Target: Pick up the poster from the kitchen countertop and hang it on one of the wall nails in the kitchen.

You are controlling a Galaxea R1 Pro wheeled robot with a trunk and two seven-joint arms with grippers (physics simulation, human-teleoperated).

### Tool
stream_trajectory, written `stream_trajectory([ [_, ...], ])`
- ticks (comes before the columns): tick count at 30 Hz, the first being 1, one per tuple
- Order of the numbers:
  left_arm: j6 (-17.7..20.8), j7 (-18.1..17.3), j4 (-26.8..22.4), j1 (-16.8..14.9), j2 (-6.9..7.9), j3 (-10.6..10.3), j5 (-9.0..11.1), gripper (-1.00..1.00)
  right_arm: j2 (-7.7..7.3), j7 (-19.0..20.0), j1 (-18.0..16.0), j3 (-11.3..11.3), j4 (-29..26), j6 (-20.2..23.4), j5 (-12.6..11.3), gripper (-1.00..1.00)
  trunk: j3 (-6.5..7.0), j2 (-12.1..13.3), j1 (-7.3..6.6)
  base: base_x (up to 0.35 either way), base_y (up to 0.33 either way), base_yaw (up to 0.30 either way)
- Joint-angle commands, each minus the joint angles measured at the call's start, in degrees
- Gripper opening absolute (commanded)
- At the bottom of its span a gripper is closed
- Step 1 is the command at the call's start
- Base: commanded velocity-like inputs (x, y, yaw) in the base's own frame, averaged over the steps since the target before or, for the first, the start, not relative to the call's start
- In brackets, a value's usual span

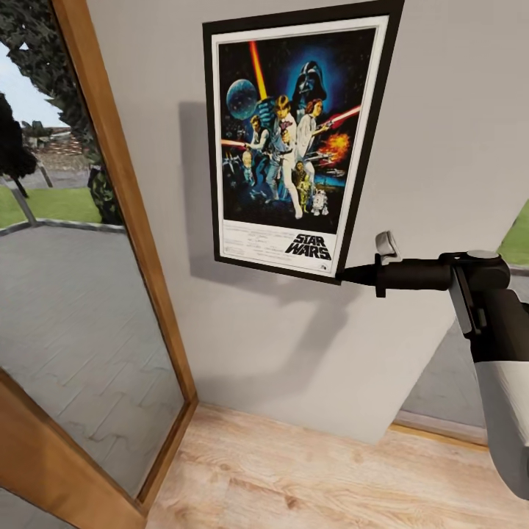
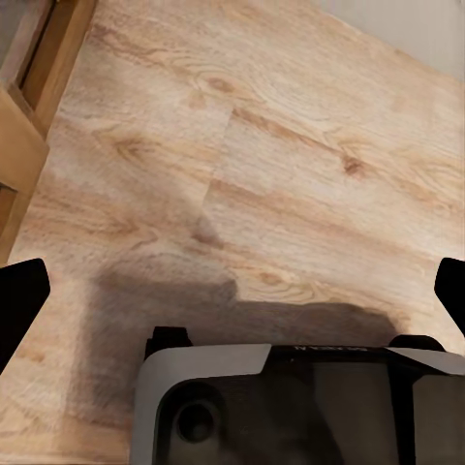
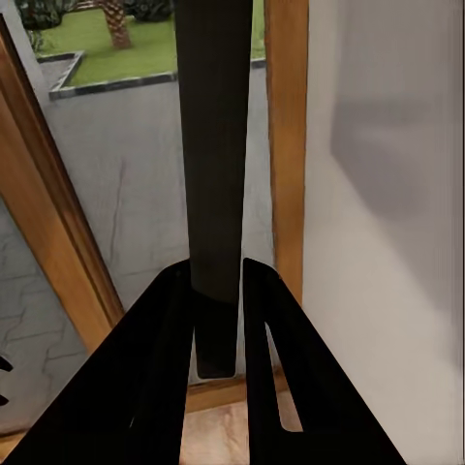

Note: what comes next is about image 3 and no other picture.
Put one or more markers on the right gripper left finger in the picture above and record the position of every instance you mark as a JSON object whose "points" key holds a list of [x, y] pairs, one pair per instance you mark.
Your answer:
{"points": [[126, 405]]}

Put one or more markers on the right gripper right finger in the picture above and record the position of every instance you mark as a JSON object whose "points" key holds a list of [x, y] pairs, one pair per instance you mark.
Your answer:
{"points": [[338, 427]]}

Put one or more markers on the door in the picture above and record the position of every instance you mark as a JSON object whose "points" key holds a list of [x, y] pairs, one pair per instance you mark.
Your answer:
{"points": [[92, 186]]}

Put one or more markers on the poster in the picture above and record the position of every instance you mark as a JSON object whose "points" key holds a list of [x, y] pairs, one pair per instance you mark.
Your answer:
{"points": [[213, 47]]}

